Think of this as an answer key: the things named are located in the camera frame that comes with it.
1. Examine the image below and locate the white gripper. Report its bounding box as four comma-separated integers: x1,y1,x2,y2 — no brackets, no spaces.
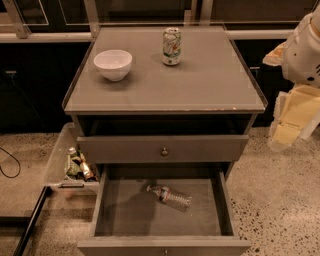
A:
262,13,320,152

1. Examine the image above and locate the clear plastic water bottle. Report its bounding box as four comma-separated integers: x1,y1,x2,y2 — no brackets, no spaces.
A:
147,185,192,212

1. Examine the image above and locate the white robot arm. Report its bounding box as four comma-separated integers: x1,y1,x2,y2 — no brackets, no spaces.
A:
263,6,320,152

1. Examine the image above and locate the grey drawer cabinet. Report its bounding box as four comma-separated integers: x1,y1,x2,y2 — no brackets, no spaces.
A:
61,25,269,256

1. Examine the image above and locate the brass top drawer knob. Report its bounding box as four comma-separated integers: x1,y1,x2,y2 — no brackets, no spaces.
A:
161,148,169,157

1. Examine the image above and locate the grey open middle drawer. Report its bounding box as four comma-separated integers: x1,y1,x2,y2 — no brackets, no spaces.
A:
78,164,250,256

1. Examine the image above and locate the grey top drawer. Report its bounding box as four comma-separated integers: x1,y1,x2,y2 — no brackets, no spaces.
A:
77,135,249,163

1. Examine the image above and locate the small bottle in bin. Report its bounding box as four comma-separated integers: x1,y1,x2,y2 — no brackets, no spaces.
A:
79,153,94,181

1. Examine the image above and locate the green white soda can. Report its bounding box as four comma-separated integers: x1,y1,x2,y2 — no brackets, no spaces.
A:
163,27,182,66

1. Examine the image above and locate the white ceramic bowl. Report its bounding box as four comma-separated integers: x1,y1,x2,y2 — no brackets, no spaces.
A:
93,50,133,81

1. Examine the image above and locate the clear plastic storage bin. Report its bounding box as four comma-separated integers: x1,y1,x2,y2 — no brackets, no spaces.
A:
43,122,99,196

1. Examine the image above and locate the black floor rail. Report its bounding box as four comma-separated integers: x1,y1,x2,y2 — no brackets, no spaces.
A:
13,186,52,256

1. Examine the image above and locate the black floor cable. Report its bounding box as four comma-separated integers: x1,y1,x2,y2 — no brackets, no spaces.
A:
0,146,22,179

